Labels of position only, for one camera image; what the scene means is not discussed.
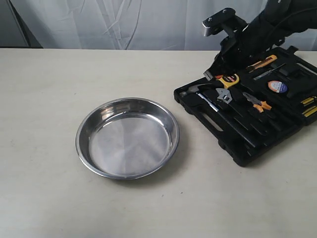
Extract yellow black screwdriver upper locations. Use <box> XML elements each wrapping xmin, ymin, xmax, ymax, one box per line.
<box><xmin>300</xmin><ymin>95</ymin><xmax>317</xmax><ymax>107</ymax></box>

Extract adjustable wrench black handle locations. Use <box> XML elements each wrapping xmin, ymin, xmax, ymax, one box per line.
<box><xmin>216</xmin><ymin>88</ymin><xmax>267</xmax><ymax>136</ymax></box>

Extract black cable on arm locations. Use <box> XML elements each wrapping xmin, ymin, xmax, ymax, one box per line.
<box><xmin>267</xmin><ymin>7</ymin><xmax>317</xmax><ymax>48</ymax></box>

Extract yellow utility knife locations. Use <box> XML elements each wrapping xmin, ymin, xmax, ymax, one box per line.
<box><xmin>246</xmin><ymin>55</ymin><xmax>277</xmax><ymax>72</ymax></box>

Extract yellow tape measure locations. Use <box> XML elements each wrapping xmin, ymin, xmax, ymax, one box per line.
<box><xmin>215</xmin><ymin>74</ymin><xmax>240</xmax><ymax>89</ymax></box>

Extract white wrinkled backdrop curtain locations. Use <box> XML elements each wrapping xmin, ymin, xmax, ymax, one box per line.
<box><xmin>0</xmin><ymin>0</ymin><xmax>267</xmax><ymax>51</ymax></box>

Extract pliers with orange handles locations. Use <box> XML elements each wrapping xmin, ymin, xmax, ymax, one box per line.
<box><xmin>242</xmin><ymin>92</ymin><xmax>278</xmax><ymax>126</ymax></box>

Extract claw hammer black handle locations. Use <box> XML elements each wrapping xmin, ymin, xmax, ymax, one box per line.
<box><xmin>179</xmin><ymin>83</ymin><xmax>257</xmax><ymax>147</ymax></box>

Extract test pen screwdriver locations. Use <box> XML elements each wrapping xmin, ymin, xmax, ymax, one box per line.
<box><xmin>253</xmin><ymin>63</ymin><xmax>286</xmax><ymax>80</ymax></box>

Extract black plastic tool case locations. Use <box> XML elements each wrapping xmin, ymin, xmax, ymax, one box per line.
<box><xmin>174</xmin><ymin>46</ymin><xmax>317</xmax><ymax>167</ymax></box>

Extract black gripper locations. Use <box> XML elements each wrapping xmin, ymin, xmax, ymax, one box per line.
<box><xmin>204</xmin><ymin>17</ymin><xmax>274</xmax><ymax>80</ymax></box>

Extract yellow black screwdriver lower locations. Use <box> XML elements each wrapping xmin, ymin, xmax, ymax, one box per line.
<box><xmin>302</xmin><ymin>106</ymin><xmax>317</xmax><ymax>118</ymax></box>

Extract yellow black screwdriver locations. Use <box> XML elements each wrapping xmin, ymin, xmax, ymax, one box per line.
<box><xmin>302</xmin><ymin>106</ymin><xmax>317</xmax><ymax>118</ymax></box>
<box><xmin>300</xmin><ymin>95</ymin><xmax>317</xmax><ymax>107</ymax></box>

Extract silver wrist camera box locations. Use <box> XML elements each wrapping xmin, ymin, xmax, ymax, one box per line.
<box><xmin>202</xmin><ymin>7</ymin><xmax>236</xmax><ymax>37</ymax></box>

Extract round stainless steel pan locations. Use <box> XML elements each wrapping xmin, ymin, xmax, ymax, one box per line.
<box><xmin>75</xmin><ymin>97</ymin><xmax>180</xmax><ymax>180</ymax></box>

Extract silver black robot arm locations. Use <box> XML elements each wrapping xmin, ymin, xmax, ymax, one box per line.
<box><xmin>202</xmin><ymin>0</ymin><xmax>317</xmax><ymax>80</ymax></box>

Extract blue electrical tape roll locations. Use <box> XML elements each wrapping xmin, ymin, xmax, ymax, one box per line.
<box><xmin>267</xmin><ymin>80</ymin><xmax>288</xmax><ymax>93</ymax></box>

